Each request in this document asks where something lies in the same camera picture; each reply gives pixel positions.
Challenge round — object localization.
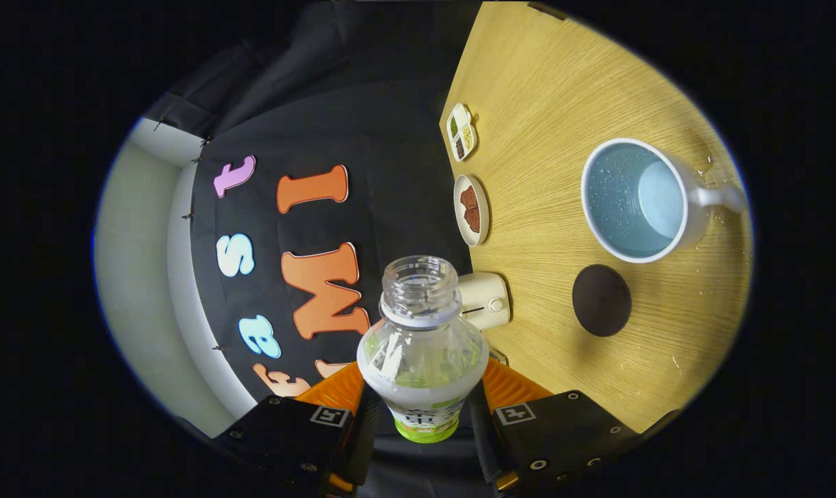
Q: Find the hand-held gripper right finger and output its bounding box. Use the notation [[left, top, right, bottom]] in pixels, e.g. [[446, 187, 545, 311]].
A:
[[468, 356, 633, 493]]

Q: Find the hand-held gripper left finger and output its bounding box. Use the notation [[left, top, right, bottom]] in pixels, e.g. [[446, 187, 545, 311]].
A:
[[214, 360, 381, 495]]

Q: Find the clear plastic juice bottle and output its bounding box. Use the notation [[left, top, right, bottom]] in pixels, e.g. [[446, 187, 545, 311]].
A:
[[356, 255, 490, 444]]

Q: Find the dark round coaster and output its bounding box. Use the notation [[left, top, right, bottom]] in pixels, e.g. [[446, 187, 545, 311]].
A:
[[572, 264, 633, 338]]

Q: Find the white cup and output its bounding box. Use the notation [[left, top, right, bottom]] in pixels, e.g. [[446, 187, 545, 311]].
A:
[[581, 138, 747, 264]]

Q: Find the cream toaster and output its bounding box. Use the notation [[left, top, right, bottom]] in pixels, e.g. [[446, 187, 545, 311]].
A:
[[457, 272, 511, 331]]

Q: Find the white round plate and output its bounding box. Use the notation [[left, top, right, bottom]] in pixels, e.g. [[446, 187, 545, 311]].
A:
[[453, 174, 491, 248]]

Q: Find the black backdrop cloth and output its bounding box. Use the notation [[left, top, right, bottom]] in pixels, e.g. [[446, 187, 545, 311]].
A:
[[145, 1, 502, 498]]

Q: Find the white divided condiment dish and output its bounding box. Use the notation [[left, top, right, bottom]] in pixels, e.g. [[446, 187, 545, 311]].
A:
[[446, 103, 478, 163]]

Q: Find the wooden table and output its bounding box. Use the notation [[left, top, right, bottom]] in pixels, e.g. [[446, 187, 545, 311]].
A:
[[439, 1, 754, 434]]

